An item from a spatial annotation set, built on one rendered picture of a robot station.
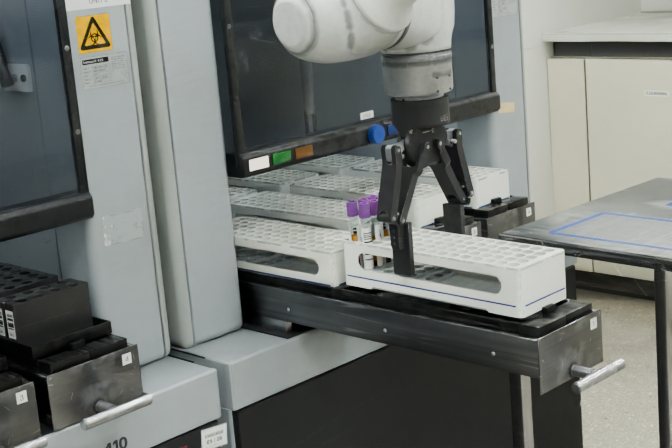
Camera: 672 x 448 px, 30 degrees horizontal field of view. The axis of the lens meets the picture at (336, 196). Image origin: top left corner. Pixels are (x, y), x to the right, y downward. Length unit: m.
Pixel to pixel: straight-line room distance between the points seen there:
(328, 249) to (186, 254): 0.20
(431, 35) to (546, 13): 2.75
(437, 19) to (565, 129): 2.77
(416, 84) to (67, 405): 0.58
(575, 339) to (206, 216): 0.55
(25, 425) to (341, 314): 0.45
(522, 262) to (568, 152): 2.77
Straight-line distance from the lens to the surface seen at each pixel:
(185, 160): 1.74
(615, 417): 3.39
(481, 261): 1.56
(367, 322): 1.68
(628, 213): 2.04
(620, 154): 4.21
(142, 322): 1.73
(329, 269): 1.73
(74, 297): 1.64
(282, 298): 1.79
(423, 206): 2.03
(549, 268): 1.57
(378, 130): 1.96
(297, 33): 1.42
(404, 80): 1.58
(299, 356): 1.81
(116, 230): 1.68
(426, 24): 1.55
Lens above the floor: 1.30
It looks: 12 degrees down
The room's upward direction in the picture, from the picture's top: 5 degrees counter-clockwise
